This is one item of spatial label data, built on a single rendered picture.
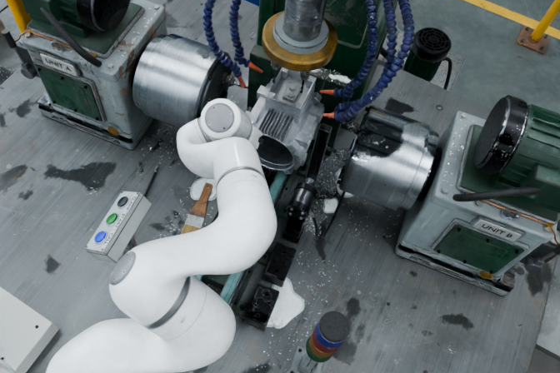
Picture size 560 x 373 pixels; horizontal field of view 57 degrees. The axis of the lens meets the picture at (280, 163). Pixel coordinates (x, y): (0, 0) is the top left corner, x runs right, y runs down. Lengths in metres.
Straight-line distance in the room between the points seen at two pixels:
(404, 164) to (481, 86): 1.96
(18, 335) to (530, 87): 2.88
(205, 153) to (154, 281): 0.33
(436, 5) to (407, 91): 1.73
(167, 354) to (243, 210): 0.25
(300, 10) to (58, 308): 0.99
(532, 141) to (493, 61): 2.21
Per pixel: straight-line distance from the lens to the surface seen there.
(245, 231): 0.77
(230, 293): 1.36
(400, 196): 1.36
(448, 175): 1.33
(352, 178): 1.35
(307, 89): 1.44
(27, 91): 1.94
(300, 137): 1.39
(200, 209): 1.57
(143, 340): 0.87
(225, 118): 1.05
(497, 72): 3.37
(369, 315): 1.51
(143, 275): 0.74
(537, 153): 1.24
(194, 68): 1.41
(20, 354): 1.46
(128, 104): 1.56
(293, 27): 1.20
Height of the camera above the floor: 2.22
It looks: 58 degrees down
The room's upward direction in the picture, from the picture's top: 9 degrees clockwise
